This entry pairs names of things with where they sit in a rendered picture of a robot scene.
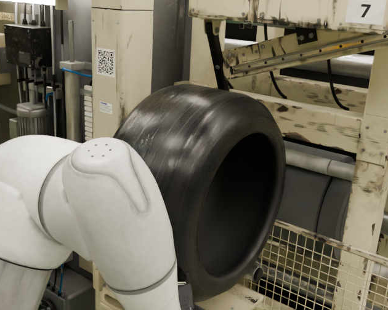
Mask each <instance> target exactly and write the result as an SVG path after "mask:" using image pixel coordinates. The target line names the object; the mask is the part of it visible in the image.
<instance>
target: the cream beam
mask: <svg viewBox="0 0 388 310"><path fill-rule="evenodd" d="M347 5H348V0H189V8H188V16H189V17H196V18H209V19H216V20H230V21H236V22H250V23H263V24H270V25H283V26H296V27H303V28H316V29H323V30H336V31H350V32H356V33H369V34H383V35H388V0H387V1H386V8H385V12H384V18H383V23H382V25H373V24H365V23H350V22H345V20H346V13H347Z"/></svg>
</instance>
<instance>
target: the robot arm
mask: <svg viewBox="0 0 388 310"><path fill-rule="evenodd" d="M72 251H74V252H76V253H77V254H79V255H80V256H82V257H83V258H84V259H85V260H87V261H93V263H94V264H95V266H96V267H97V269H98V270H99V272H100V274H101V276H102V277H103V279H104V281H105V283H106V285H107V287H108V288H109V289H110V291H111V292H112V293H113V294H114V296H115V297H116V298H117V300H118V301H119V302H120V303H121V305H122V306H123V308H124V309H125V310H196V309H195V305H194V300H193V292H192V286H191V284H190V283H189V284H185V285H180V286H178V284H177V258H176V252H175V248H174V239H173V233H172V227H171V223H170V220H169V216H168V213H167V210H166V206H165V204H164V200H163V198H162V195H161V193H160V190H159V187H158V185H157V183H156V180H155V178H154V176H153V175H152V173H151V171H150V169H149V168H148V167H147V165H146V163H144V161H143V159H142V158H141V157H140V156H139V155H138V154H137V152H136V151H135V150H134V149H133V148H132V147H131V146H130V145H129V144H128V143H126V142H125V141H122V140H119V139H115V138H109V137H102V138H95V139H93V140H89V141H87V142H85V143H83V144H81V143H77V142H75V141H71V140H67V139H64V138H59V137H52V136H48V135H26V136H22V137H17V138H14V139H11V140H9V141H7V142H5V143H3V144H1V145H0V310H38V308H39V305H40V302H41V300H42V296H43V294H44V291H45V289H46V286H47V283H48V281H49V278H50V276H51V273H52V270H53V269H55V268H58V267H59V266H60V265H61V264H62V263H63V262H65V261H66V260H67V258H68V257H69V255H70V253H71V252H72ZM178 288H179V292H178ZM179 299H180V304H179Z"/></svg>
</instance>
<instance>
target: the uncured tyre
mask: <svg viewBox="0 0 388 310"><path fill-rule="evenodd" d="M113 138H115V139H119V140H122V141H125V142H126V143H128V144H129V145H130V146H131V147H132V148H133V149H134V150H135V151H136V152H137V154H138V155H139V156H140V157H141V158H142V159H143V161H144V163H146V165H147V167H148V168H149V169H150V171H151V173H152V175H153V176H154V178H155V180H156V183H157V185H158V187H159V190H160V193H161V195H162V198H163V200H164V204H165V206H166V210H167V213H168V216H169V220H170V223H171V227H172V233H173V239H174V248H175V252H176V258H177V281H178V282H186V284H189V283H190V284H191V286H192V292H193V300H194V302H200V301H205V300H208V299H210V298H213V297H215V296H217V295H220V294H221V293H224V292H226V291H227V290H229V289H231V288H232V287H233V286H234V285H236V284H237V283H238V282H239V281H240V280H241V279H242V278H243V277H244V276H245V275H246V273H247V272H248V271H249V270H250V269H251V267H252V266H253V264H254V263H255V262H256V260H257V258H258V257H259V255H260V254H261V251H262V250H263V248H264V246H265V244H266V242H267V240H268V238H269V235H270V233H271V231H272V228H273V226H274V223H275V220H276V218H277V214H278V211H279V208H280V204H281V198H282V195H283V189H284V185H285V174H286V153H285V144H284V141H283V136H282V134H281V131H280V129H279V127H278V125H277V123H276V122H275V120H274V118H273V116H272V114H271V112H270V111H269V110H268V108H267V107H266V106H265V105H264V104H262V103H261V102H259V101H258V100H256V99H254V98H252V97H250V96H249V95H246V94H243V93H236V92H231V91H227V90H220V89H215V88H211V87H205V86H201V85H194V84H179V85H172V86H169V87H165V88H162V89H160V90H157V91H156V92H153V93H152V94H151V95H149V96H148V97H146V98H145V99H144V100H142V101H141V102H140V103H139V104H138V105H137V106H136V107H135V108H134V109H133V110H132V111H131V112H130V113H129V115H128V116H127V117H126V118H125V120H124V121H123V123H122V124H121V125H120V126H119V128H118V129H117V131H116V132H115V134H114V136H113Z"/></svg>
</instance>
